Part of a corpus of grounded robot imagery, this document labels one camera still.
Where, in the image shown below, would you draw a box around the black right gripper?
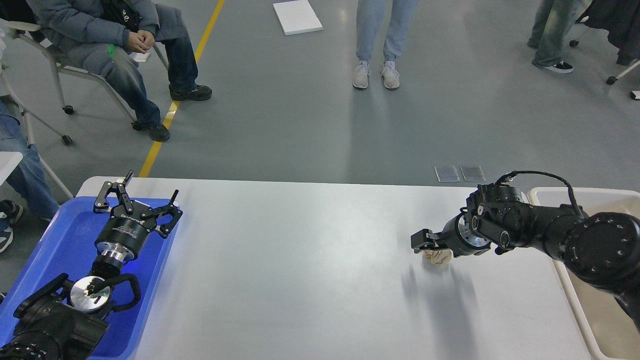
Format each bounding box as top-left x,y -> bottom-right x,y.
410,213 -> 490,258

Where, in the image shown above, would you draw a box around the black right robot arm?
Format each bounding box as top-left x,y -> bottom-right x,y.
410,170 -> 640,326

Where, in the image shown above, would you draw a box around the white rolling chair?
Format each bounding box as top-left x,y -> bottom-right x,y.
0,19 -> 171,147

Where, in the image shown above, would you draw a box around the dark jacket on chair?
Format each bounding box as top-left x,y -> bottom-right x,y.
574,0 -> 640,85

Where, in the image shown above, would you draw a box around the person green trousers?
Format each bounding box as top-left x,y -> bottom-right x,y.
527,0 -> 591,74

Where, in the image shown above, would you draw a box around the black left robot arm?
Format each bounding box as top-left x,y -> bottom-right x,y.
1,173 -> 183,360

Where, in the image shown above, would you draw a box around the white flat board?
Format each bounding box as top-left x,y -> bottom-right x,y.
272,0 -> 323,35

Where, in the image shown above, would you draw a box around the blue plastic tray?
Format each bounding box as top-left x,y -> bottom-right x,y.
0,196 -> 175,360

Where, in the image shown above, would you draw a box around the right clear floor plate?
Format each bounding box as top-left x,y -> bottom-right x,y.
460,165 -> 486,183

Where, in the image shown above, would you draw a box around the person blue jeans left edge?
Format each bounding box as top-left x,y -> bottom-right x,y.
0,101 -> 60,252

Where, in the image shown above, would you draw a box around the brown paper ball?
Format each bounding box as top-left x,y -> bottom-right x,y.
422,249 -> 454,267

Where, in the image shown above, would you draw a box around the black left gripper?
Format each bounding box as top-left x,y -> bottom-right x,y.
93,170 -> 183,262

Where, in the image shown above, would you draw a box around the standing person light jeans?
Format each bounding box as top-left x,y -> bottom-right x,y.
352,0 -> 420,91

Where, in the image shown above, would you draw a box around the seated person grey jacket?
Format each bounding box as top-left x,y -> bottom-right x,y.
28,0 -> 212,142

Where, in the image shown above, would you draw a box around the left clear floor plate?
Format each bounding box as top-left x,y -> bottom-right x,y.
434,165 -> 460,183

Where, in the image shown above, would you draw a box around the clear floor plate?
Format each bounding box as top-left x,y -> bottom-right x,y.
460,165 -> 486,183
434,165 -> 460,183

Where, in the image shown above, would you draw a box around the beige plastic bin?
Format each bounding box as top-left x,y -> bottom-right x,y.
554,187 -> 640,360

